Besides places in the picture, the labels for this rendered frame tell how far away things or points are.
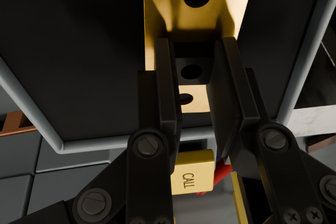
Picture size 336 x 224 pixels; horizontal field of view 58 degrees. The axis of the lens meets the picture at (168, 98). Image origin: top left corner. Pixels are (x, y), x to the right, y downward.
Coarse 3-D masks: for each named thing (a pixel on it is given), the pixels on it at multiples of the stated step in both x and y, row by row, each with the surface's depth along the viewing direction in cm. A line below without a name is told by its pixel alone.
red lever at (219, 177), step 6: (216, 162) 35; (222, 162) 35; (216, 168) 35; (222, 168) 35; (228, 168) 35; (216, 174) 34; (222, 174) 34; (216, 180) 34; (198, 192) 34; (204, 192) 34
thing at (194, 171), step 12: (180, 156) 23; (192, 156) 23; (204, 156) 22; (180, 168) 23; (192, 168) 23; (204, 168) 23; (180, 180) 24; (192, 180) 25; (204, 180) 25; (180, 192) 27
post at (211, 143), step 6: (204, 138) 23; (210, 138) 24; (180, 144) 24; (186, 144) 24; (192, 144) 24; (198, 144) 24; (204, 144) 24; (210, 144) 24; (180, 150) 25; (186, 150) 25; (216, 150) 25
